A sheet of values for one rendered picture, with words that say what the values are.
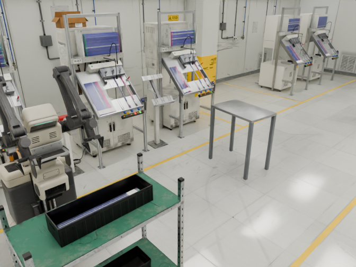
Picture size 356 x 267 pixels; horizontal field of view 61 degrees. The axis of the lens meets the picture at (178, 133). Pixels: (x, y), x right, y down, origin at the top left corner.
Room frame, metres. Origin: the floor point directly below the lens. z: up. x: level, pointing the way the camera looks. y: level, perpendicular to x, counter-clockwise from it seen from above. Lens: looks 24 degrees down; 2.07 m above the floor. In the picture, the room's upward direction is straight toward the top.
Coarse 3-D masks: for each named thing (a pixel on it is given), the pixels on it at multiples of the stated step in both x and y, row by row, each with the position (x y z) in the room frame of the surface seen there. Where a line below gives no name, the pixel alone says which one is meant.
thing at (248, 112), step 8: (216, 104) 3.77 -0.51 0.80; (224, 104) 3.77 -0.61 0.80; (232, 104) 3.77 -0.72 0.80; (240, 104) 3.77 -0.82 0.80; (248, 104) 3.78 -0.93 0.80; (232, 112) 3.47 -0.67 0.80; (240, 112) 3.47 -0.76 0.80; (248, 112) 3.47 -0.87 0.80; (256, 112) 3.47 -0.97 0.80; (264, 112) 3.47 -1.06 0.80; (272, 112) 3.47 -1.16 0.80; (232, 120) 3.99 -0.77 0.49; (248, 120) 3.23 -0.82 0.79; (256, 120) 3.24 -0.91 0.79; (272, 120) 3.45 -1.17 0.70; (232, 128) 3.98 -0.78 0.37; (248, 128) 3.22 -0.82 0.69; (272, 128) 3.43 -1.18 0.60; (232, 136) 3.97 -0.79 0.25; (248, 136) 3.21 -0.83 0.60; (272, 136) 3.45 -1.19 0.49; (232, 144) 3.98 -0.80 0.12; (248, 144) 3.20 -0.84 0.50; (248, 152) 3.19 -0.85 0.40; (248, 160) 3.20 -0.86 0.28; (248, 168) 3.21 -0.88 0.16; (264, 168) 3.46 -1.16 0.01
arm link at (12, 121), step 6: (0, 84) 1.81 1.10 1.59; (0, 90) 1.78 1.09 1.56; (0, 96) 1.75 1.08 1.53; (6, 96) 1.77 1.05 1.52; (0, 102) 1.73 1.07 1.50; (6, 102) 1.74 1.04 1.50; (6, 108) 1.71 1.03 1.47; (6, 114) 1.68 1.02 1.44; (12, 114) 1.69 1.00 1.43; (12, 120) 1.67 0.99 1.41; (18, 120) 1.68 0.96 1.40; (12, 126) 1.64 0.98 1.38; (18, 126) 1.67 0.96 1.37; (12, 132) 1.62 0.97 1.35; (18, 132) 1.63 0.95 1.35; (24, 132) 1.65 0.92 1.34
